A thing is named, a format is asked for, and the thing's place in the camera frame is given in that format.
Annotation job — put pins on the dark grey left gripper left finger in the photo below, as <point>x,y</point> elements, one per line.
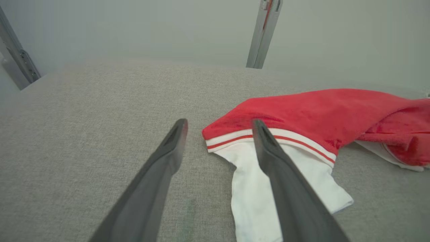
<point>147,195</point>

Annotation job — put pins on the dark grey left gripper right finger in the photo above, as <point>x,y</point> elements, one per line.
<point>295,201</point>

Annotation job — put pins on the grey metal hinged frame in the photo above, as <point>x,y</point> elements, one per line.
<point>20,60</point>

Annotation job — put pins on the grey metal partition post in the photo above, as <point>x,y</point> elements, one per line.
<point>263,33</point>

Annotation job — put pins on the red shirt white striped cuffs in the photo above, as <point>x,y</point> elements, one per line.
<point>319,114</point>

